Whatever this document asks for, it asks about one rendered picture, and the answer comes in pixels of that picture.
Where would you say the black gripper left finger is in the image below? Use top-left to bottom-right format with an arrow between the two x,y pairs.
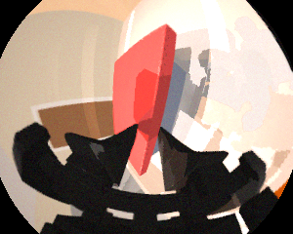
64,124 -> 139,187

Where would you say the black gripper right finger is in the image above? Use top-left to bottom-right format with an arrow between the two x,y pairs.
157,128 -> 229,191

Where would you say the red rectangular lid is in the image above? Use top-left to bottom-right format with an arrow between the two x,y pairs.
112,23 -> 177,176

